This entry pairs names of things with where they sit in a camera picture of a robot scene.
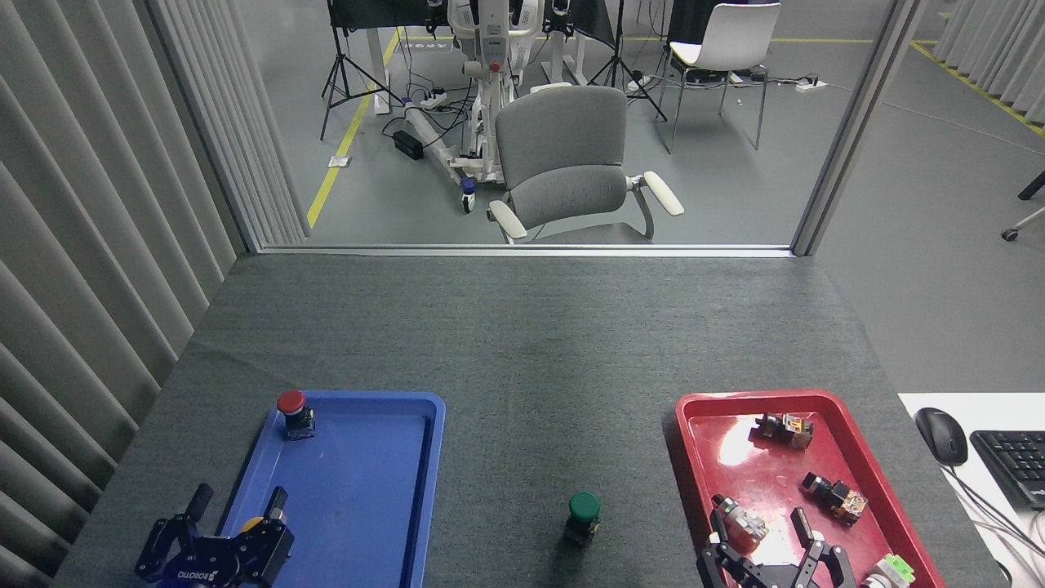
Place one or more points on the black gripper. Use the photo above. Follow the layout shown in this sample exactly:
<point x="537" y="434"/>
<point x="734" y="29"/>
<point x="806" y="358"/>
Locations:
<point x="204" y="565"/>
<point x="777" y="577"/>

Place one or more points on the green push button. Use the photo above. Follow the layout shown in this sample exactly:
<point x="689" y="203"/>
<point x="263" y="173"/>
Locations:
<point x="584" y="506"/>

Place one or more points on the yellow push button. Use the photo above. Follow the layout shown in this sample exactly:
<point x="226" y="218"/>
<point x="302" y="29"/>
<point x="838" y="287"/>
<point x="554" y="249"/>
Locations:
<point x="252" y="523"/>

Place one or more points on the red push button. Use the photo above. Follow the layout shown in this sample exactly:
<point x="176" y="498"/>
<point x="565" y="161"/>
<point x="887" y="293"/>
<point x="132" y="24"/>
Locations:
<point x="291" y="402"/>

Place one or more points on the red plastic tray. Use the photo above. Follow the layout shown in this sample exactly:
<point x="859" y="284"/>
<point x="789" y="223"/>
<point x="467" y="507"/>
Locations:
<point x="759" y="474"/>

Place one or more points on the blue plastic tray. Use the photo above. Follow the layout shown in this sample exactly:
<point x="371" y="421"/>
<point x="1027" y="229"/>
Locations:
<point x="359" y="490"/>

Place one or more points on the black computer mouse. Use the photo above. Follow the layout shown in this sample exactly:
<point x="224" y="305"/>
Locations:
<point x="943" y="437"/>

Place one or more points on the black keyboard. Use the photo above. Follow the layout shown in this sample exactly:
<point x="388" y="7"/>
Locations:
<point x="1016" y="465"/>

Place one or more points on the grey vertical blinds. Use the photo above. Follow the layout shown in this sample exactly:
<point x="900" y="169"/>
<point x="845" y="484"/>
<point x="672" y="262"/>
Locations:
<point x="73" y="245"/>
<point x="1000" y="41"/>

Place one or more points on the chair base with caster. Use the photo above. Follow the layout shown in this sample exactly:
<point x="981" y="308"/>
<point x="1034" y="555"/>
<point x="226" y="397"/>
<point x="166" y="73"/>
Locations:
<point x="1010" y="234"/>

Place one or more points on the silver floor plate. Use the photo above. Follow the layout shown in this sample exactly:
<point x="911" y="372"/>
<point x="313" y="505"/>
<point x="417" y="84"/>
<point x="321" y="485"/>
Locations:
<point x="340" y="162"/>

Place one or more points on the black power adapter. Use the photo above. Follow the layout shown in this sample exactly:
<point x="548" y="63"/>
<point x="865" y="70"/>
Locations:
<point x="408" y="144"/>

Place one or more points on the grey office chair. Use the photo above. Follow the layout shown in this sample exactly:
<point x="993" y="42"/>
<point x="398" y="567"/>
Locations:
<point x="563" y="139"/>

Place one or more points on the white power strip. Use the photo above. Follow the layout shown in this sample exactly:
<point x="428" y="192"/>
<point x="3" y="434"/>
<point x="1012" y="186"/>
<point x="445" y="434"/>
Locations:
<point x="811" y="84"/>
<point x="433" y="100"/>

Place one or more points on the white desk leg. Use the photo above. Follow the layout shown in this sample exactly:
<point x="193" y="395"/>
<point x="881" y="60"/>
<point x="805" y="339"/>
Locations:
<point x="377" y="65"/>

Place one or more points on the black tripod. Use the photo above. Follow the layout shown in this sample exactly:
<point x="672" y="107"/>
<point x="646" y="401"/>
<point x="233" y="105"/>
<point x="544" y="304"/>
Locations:
<point x="618" y="41"/>
<point x="335" y="41"/>

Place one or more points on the white plastic chair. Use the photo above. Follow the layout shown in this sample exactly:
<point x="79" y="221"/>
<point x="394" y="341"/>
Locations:
<point x="735" y="33"/>

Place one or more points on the white wheeled stand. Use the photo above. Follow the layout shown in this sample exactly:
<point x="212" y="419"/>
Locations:
<point x="494" y="37"/>

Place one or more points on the silver collar selector switch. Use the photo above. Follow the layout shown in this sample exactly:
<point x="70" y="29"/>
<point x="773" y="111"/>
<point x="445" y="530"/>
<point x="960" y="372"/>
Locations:
<point x="747" y="524"/>

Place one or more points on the black orange switch block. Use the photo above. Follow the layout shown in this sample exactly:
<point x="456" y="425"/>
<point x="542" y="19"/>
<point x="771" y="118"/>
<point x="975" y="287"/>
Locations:
<point x="785" y="430"/>
<point x="834" y="496"/>

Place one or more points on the green white switch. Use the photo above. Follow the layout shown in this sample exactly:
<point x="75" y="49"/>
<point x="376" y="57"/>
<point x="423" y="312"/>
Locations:
<point x="891" y="569"/>

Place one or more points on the silver frame rail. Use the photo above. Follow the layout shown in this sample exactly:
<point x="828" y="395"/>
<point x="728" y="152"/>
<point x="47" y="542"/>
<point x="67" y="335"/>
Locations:
<point x="522" y="251"/>

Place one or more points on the silver frame post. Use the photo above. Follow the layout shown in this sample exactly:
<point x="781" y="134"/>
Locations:
<point x="857" y="122"/>

